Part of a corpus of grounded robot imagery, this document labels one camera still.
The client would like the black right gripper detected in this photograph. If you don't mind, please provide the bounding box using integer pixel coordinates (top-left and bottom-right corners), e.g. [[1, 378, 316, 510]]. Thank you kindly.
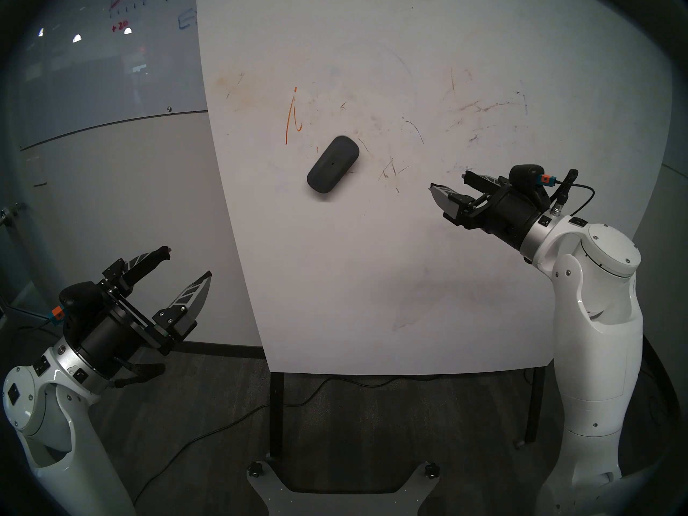
[[428, 170, 543, 250]]

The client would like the black camera cable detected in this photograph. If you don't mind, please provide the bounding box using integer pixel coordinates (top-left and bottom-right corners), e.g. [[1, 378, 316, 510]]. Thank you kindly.
[[550, 169, 597, 218], [11, 317, 57, 333]]

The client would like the black whiteboard stand post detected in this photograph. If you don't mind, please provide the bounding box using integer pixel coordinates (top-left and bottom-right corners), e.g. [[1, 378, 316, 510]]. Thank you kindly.
[[526, 367, 546, 447], [269, 372, 285, 460]]

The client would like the black right camera cable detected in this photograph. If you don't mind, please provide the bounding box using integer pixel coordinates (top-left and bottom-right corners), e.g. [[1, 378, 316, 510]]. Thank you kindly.
[[550, 169, 597, 218]]

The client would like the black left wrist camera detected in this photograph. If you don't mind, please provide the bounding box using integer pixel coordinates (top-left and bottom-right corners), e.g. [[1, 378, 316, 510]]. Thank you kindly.
[[45, 282, 104, 328]]

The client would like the wall-mounted glass whiteboard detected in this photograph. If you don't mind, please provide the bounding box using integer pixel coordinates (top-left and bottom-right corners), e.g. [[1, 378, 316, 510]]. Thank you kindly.
[[0, 0, 209, 151]]

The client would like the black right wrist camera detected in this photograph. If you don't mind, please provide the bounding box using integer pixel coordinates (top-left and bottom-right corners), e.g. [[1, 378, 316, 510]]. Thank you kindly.
[[508, 164, 555, 191]]

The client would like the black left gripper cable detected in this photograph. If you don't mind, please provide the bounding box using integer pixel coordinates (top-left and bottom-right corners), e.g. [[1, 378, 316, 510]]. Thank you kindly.
[[110, 361, 167, 389]]

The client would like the black left camera cable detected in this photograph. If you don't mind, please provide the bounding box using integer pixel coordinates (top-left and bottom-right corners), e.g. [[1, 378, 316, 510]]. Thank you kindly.
[[11, 317, 57, 333]]

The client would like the grey stand base plate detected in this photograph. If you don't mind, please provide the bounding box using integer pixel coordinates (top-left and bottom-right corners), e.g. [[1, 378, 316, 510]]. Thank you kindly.
[[246, 461, 441, 516]]

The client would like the white freestanding whiteboard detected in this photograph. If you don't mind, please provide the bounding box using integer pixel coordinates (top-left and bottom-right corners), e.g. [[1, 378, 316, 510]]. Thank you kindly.
[[196, 0, 673, 377]]

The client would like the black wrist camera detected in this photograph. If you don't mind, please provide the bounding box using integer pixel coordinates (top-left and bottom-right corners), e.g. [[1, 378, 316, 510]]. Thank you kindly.
[[45, 282, 104, 328], [508, 164, 555, 191]]

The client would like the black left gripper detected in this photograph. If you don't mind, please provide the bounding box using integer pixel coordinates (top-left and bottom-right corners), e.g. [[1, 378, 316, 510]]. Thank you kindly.
[[63, 246, 213, 380]]

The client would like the dark grey whiteboard eraser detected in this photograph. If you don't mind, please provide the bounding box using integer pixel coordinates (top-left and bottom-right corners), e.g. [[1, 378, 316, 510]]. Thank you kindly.
[[306, 135, 361, 196]]

